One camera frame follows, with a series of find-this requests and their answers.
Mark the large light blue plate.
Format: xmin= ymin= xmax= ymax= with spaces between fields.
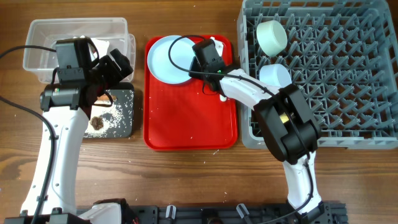
xmin=147 ymin=35 xmax=195 ymax=85

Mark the green bowl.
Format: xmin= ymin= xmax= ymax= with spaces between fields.
xmin=256 ymin=20 xmax=287 ymax=57

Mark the small light blue bowl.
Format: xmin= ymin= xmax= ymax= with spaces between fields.
xmin=259 ymin=64 xmax=292 ymax=88

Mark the yellow plastic cup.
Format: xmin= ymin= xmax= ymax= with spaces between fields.
xmin=279 ymin=113 xmax=294 ymax=124

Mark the brown carrot piece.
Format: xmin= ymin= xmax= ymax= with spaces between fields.
xmin=96 ymin=95 xmax=118 ymax=103

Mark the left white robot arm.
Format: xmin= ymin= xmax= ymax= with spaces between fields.
xmin=5 ymin=45 xmax=133 ymax=223

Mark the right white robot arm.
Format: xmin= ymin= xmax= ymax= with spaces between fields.
xmin=189 ymin=39 xmax=323 ymax=223

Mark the black waste tray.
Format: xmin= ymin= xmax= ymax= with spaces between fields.
xmin=82 ymin=82 xmax=135 ymax=140

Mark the grey dishwasher rack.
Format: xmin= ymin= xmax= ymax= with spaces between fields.
xmin=237 ymin=0 xmax=397 ymax=149

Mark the crumpled white paper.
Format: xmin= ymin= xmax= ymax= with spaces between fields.
xmin=88 ymin=38 xmax=109 ymax=61

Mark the clear plastic bin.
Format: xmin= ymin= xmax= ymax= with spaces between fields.
xmin=23 ymin=17 xmax=136 ymax=84

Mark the pile of rice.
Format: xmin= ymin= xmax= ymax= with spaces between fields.
xmin=83 ymin=90 xmax=134 ymax=138

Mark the brown food lump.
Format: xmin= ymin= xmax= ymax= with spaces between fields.
xmin=90 ymin=116 xmax=104 ymax=131

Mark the red plastic tray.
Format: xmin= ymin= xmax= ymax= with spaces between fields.
xmin=143 ymin=34 xmax=239 ymax=152

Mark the white plastic spoon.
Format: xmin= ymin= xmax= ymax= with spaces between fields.
xmin=220 ymin=95 xmax=227 ymax=102

